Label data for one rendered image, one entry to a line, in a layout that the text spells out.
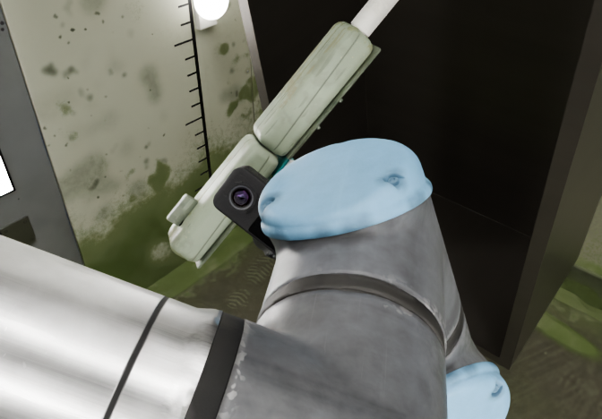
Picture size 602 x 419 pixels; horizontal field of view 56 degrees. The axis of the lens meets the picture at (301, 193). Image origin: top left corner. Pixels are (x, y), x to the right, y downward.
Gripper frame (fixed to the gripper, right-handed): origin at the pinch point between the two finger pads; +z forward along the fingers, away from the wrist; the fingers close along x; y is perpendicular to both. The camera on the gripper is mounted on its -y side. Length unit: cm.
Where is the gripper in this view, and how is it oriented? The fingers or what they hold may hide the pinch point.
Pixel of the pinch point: (266, 177)
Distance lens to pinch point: 64.3
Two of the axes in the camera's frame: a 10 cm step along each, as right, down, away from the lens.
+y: 7.3, 4.7, 5.0
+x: 6.1, -7.8, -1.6
